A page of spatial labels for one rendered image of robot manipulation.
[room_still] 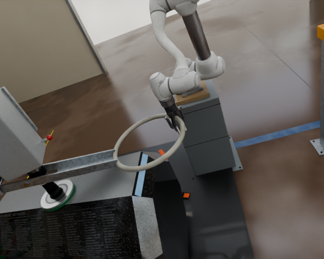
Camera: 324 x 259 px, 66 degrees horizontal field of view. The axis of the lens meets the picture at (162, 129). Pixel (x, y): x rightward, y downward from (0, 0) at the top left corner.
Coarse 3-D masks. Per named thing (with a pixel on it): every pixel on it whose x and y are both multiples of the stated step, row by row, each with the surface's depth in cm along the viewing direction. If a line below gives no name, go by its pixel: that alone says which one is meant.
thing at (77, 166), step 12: (84, 156) 151; (96, 156) 153; (108, 156) 156; (48, 168) 148; (60, 168) 149; (72, 168) 149; (84, 168) 142; (96, 168) 144; (108, 168) 147; (0, 180) 139; (24, 180) 135; (36, 180) 137; (48, 180) 139
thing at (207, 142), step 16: (208, 80) 220; (192, 112) 201; (208, 112) 201; (192, 128) 211; (208, 128) 210; (224, 128) 210; (192, 144) 221; (208, 144) 221; (224, 144) 221; (192, 160) 232; (208, 160) 232; (224, 160) 232
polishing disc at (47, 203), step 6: (66, 180) 159; (60, 186) 156; (66, 186) 154; (72, 186) 152; (66, 192) 149; (42, 198) 153; (48, 198) 151; (60, 198) 147; (66, 198) 146; (42, 204) 149; (48, 204) 147; (54, 204) 145; (60, 204) 144
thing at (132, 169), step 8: (144, 120) 170; (176, 120) 155; (128, 128) 170; (184, 128) 144; (184, 136) 141; (176, 144) 136; (168, 152) 133; (160, 160) 132; (120, 168) 142; (128, 168) 137; (136, 168) 135; (144, 168) 133
